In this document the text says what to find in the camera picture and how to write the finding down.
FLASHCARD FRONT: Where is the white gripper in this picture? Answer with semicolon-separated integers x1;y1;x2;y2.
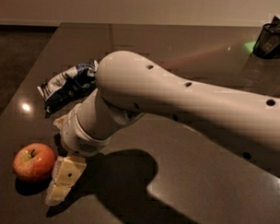
45;103;111;206

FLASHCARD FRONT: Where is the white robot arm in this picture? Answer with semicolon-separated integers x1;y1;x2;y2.
46;52;280;206

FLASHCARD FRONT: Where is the red yellow apple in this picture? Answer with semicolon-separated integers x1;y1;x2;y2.
13;143;56;183

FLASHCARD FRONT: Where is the crumpled blue white chip bag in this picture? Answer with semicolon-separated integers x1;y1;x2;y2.
38;61;99;115

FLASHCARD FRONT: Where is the black mesh cup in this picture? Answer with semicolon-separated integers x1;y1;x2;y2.
252;16;280;59

